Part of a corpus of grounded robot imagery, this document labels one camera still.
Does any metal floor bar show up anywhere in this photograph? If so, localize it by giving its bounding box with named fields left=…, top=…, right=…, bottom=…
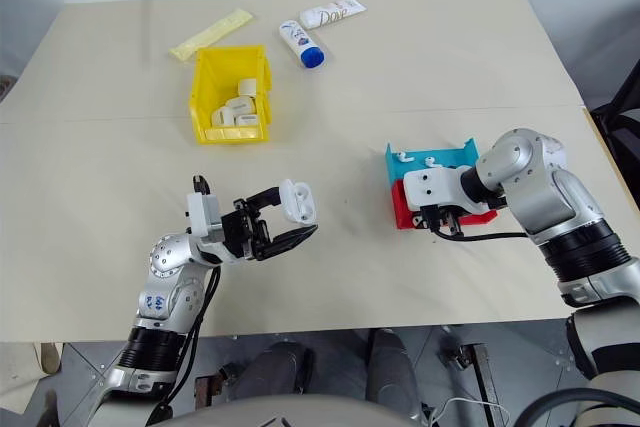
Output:
left=438, top=340, right=512, bottom=427

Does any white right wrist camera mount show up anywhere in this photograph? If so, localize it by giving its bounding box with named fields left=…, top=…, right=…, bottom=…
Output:
left=402, top=167, right=489, bottom=214

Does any white bottle with blue cap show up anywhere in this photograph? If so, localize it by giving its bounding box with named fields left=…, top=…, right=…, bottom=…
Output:
left=278, top=20, right=326, bottom=70

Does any red plastic tray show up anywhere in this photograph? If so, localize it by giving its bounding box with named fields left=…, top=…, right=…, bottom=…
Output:
left=390, top=178, right=500, bottom=231

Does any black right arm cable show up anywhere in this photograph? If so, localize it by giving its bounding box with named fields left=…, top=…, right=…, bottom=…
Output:
left=428, top=220, right=530, bottom=243

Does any thin white cable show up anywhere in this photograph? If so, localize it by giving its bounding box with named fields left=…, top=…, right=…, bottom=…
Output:
left=432, top=396, right=506, bottom=427

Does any wooden table leg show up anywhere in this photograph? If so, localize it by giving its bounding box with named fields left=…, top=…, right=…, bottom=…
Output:
left=31, top=341, right=65, bottom=376

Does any long pale yellow packet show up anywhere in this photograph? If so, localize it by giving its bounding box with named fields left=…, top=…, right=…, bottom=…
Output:
left=168, top=8, right=255, bottom=64

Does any yellow plastic bin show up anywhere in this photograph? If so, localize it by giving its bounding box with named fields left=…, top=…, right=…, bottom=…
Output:
left=188, top=44, right=274, bottom=146

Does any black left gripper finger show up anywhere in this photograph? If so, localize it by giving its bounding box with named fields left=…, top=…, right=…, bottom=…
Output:
left=243, top=187, right=283, bottom=214
left=259, top=224, right=320, bottom=261

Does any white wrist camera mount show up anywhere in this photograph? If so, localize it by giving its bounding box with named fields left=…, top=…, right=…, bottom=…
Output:
left=186, top=190, right=225, bottom=239
left=402, top=167, right=489, bottom=214

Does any white Dove tube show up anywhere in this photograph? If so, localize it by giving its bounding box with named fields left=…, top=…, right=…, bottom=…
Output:
left=299, top=0, right=368, bottom=30

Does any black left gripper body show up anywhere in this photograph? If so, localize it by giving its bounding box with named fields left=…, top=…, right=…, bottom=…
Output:
left=219, top=198, right=275, bottom=263

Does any blue plastic tray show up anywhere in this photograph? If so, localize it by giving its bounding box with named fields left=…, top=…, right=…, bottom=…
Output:
left=384, top=135, right=482, bottom=184

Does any pale robot torso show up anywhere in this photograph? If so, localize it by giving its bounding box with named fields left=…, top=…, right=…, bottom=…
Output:
left=162, top=393, right=434, bottom=427

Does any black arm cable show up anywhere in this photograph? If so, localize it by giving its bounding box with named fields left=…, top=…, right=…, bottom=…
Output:
left=428, top=220, right=530, bottom=243
left=147, top=265, right=223, bottom=423

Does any black torso hose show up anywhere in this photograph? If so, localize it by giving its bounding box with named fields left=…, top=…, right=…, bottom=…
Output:
left=508, top=388, right=640, bottom=427

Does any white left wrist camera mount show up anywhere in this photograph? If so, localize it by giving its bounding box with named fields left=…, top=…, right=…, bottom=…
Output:
left=186, top=190, right=225, bottom=239

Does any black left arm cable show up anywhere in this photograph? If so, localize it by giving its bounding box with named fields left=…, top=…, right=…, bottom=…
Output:
left=147, top=265, right=223, bottom=423

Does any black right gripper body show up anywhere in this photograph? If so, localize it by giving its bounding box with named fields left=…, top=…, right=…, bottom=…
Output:
left=421, top=204, right=450, bottom=234

